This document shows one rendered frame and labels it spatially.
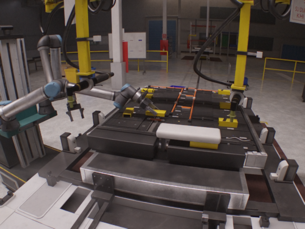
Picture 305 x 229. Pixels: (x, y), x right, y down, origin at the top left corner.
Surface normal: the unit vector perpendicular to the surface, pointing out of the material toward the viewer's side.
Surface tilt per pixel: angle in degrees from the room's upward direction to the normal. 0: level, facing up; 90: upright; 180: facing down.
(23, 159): 90
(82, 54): 90
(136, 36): 90
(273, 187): 0
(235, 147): 0
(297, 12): 90
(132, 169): 0
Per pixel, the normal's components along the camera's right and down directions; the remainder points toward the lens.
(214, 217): 0.00, -0.93
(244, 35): -0.48, 0.32
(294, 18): 0.16, 0.36
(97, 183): -0.25, 0.36
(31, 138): 0.92, 0.14
